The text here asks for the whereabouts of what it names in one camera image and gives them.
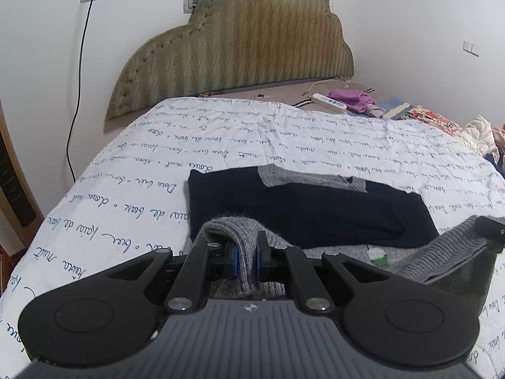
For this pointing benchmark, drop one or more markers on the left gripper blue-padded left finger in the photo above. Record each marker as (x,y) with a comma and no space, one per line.
(205,264)

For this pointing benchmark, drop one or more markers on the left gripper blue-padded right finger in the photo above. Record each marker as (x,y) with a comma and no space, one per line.
(292,268)

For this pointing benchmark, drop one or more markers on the grey and navy knit sweater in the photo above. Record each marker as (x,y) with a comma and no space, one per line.
(372,222)

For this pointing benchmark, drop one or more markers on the white bedsheet with blue script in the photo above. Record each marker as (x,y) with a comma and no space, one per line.
(131,198)

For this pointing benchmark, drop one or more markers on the white crumpled cloth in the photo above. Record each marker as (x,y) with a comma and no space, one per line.
(479,138)

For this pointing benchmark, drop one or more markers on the colourful patterned fabric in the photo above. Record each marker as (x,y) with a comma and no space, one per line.
(396,109)

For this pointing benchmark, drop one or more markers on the white power strip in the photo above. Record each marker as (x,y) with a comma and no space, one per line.
(329,103)

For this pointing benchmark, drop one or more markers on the purple cloth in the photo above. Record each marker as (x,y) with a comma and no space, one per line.
(356,101)

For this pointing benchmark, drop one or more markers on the wooden framed furniture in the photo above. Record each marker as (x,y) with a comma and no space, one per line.
(21,216)

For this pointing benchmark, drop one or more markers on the olive upholstered headboard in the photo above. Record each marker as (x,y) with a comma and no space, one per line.
(230,44)

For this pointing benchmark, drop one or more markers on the white light switch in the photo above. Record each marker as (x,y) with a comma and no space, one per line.
(471,48)

